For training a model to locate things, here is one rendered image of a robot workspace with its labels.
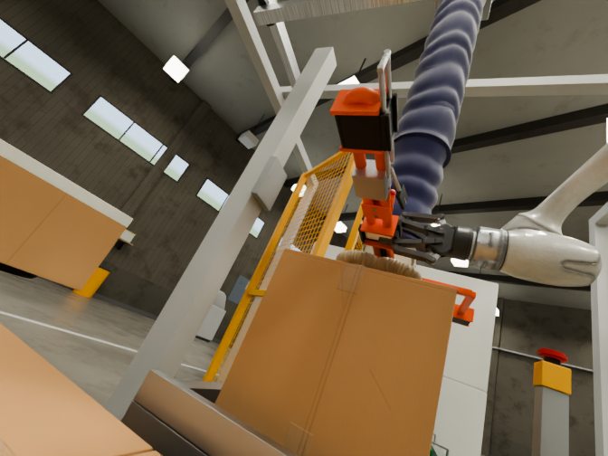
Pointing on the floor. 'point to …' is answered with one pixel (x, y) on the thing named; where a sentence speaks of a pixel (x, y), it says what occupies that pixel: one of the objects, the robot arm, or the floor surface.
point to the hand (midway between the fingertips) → (380, 229)
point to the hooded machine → (213, 318)
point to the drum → (93, 282)
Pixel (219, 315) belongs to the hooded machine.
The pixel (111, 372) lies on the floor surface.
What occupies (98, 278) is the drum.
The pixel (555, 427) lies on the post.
